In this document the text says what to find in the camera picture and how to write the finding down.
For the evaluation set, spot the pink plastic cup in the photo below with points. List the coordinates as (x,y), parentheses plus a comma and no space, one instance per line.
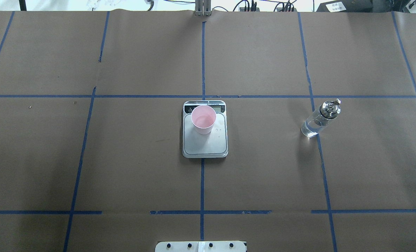
(203,118)

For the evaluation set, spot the silver digital kitchen scale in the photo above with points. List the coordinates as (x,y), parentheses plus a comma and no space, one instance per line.
(211,145)

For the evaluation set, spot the aluminium frame post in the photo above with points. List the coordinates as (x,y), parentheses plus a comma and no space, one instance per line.
(203,8)

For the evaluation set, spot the black box with label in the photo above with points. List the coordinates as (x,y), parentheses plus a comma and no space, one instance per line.
(352,6)

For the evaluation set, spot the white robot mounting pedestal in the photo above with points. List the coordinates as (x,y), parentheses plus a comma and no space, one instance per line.
(202,246)

